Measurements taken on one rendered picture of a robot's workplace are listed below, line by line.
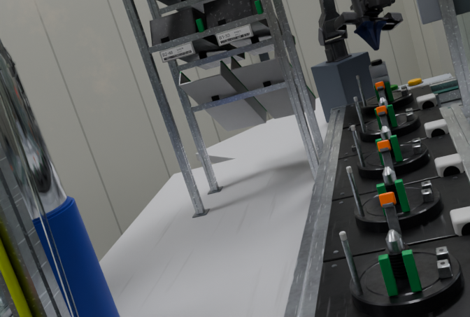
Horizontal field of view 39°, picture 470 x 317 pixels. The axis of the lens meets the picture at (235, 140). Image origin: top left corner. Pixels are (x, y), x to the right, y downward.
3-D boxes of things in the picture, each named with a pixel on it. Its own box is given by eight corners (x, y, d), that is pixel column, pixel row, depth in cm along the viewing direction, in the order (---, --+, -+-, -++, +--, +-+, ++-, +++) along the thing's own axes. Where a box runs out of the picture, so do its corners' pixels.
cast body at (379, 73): (374, 85, 179) (367, 60, 177) (390, 81, 178) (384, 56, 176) (374, 92, 171) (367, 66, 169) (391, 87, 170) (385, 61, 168)
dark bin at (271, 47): (253, 56, 189) (250, 31, 190) (296, 44, 183) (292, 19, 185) (206, 31, 164) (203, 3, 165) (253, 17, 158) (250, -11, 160)
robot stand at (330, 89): (355, 108, 232) (340, 54, 227) (383, 108, 220) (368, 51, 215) (326, 122, 225) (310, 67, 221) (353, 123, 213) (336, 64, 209)
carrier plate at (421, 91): (347, 112, 191) (345, 105, 191) (431, 91, 185) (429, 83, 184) (344, 135, 169) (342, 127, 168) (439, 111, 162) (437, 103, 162)
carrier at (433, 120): (343, 136, 167) (331, 90, 165) (440, 113, 161) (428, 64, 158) (340, 167, 145) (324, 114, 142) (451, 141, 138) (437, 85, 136)
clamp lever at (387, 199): (392, 249, 89) (379, 194, 90) (407, 246, 88) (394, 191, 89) (391, 251, 85) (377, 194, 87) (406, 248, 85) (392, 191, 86)
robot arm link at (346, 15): (326, 3, 177) (338, -9, 172) (383, 4, 185) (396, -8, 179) (333, 31, 175) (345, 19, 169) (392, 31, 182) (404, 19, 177)
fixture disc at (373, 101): (362, 106, 185) (360, 99, 184) (412, 92, 181) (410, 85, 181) (361, 117, 172) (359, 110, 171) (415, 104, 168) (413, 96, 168)
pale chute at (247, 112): (226, 131, 199) (227, 118, 201) (266, 123, 193) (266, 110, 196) (177, 85, 177) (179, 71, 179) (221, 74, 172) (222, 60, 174)
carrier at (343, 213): (333, 210, 121) (315, 148, 119) (468, 182, 115) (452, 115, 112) (325, 273, 99) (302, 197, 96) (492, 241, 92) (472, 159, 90)
